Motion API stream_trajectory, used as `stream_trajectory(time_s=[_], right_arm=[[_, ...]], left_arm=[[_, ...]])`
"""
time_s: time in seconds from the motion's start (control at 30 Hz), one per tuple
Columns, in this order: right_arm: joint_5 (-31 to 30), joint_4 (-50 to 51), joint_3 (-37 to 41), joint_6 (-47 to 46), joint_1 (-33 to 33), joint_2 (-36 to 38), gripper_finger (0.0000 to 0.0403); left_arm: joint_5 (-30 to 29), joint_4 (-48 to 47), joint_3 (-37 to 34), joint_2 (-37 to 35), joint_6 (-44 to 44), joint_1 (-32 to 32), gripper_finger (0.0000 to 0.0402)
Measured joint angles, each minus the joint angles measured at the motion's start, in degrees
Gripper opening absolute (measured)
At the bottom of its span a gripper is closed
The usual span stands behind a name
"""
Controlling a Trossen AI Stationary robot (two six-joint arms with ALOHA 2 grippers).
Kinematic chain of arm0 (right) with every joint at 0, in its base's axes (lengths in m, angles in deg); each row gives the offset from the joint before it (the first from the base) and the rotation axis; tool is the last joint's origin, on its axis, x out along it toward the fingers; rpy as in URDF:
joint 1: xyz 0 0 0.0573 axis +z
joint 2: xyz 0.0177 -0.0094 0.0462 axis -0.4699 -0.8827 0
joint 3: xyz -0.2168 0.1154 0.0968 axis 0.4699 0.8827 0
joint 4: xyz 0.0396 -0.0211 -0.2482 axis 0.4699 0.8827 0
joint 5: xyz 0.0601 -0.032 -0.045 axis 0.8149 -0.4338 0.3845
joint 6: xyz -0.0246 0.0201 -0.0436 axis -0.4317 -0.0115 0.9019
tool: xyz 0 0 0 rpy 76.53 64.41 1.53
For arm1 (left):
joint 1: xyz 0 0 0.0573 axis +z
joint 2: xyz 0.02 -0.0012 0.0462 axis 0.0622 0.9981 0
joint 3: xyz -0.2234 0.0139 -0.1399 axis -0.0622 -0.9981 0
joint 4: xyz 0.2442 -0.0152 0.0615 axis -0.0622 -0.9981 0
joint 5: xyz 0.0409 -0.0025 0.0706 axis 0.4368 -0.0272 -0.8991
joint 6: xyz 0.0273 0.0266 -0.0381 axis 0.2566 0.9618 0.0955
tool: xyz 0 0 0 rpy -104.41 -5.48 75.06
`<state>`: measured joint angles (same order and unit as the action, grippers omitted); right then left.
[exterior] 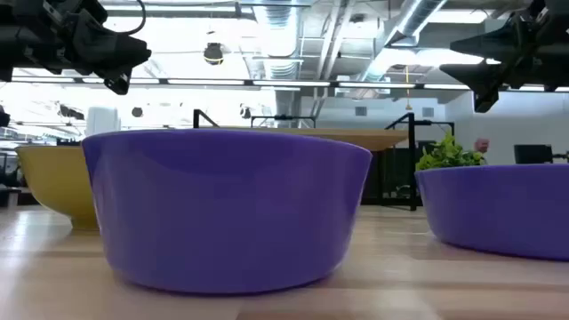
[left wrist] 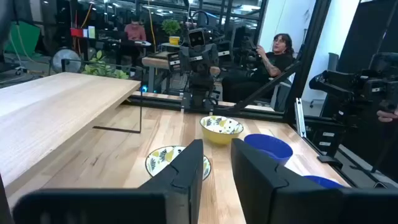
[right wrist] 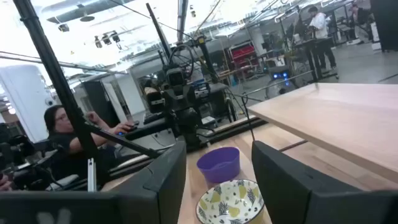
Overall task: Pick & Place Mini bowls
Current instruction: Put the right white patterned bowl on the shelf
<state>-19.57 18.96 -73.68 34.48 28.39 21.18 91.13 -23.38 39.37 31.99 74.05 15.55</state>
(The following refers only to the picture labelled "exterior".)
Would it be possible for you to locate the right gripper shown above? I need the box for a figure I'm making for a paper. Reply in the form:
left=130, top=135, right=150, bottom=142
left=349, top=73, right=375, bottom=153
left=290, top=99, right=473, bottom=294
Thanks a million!
left=438, top=0, right=569, bottom=114

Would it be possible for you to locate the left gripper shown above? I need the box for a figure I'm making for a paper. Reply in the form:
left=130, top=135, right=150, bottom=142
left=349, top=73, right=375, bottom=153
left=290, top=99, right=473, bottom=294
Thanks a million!
left=0, top=0, right=152, bottom=96

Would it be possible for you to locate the yellow-grey patterned ceramic bowl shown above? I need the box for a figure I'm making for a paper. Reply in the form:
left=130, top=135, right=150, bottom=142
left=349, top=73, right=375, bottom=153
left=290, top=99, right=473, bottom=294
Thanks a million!
left=16, top=145, right=100, bottom=231

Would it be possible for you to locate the blue plastic mini bowl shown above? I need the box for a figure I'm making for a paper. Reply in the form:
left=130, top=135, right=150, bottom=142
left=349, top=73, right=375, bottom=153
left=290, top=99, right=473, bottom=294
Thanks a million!
left=82, top=128, right=373, bottom=295
left=414, top=163, right=569, bottom=262

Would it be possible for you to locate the white upright panel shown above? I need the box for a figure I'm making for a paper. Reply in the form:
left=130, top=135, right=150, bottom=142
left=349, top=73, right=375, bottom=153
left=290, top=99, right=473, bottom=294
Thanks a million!
left=85, top=106, right=122, bottom=137

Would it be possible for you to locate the black round ceiling fixture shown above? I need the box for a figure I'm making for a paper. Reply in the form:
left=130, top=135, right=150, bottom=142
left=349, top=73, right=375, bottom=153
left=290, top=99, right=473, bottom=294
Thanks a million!
left=203, top=42, right=225, bottom=67

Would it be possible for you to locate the small green potted plant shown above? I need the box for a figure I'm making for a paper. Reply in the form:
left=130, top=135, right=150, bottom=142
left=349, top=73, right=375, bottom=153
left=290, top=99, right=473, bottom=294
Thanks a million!
left=415, top=132, right=488, bottom=172

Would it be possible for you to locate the black monitor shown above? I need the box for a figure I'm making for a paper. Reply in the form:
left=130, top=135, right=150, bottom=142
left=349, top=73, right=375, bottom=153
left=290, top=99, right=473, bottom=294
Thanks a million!
left=514, top=144, right=555, bottom=165

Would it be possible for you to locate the wooden shelf with black legs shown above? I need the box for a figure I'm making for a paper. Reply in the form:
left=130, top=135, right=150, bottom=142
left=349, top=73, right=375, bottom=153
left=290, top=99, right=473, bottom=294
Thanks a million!
left=195, top=125, right=410, bottom=153

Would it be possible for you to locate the black metal stand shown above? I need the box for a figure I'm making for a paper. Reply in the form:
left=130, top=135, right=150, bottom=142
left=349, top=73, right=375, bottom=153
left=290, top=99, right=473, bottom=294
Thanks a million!
left=250, top=114, right=317, bottom=130

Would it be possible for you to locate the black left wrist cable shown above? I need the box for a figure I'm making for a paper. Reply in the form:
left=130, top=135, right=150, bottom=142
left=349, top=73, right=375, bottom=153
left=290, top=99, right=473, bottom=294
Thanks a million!
left=106, top=0, right=148, bottom=36

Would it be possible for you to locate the silver ventilation duct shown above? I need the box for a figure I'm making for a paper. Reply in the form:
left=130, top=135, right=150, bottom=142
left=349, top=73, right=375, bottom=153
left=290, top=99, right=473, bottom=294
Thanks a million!
left=362, top=0, right=448, bottom=84
left=251, top=0, right=308, bottom=117

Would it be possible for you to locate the long ceiling light rail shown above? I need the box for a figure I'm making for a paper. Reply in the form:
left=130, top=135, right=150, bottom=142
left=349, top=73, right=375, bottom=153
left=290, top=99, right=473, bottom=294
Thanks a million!
left=0, top=77, right=569, bottom=92

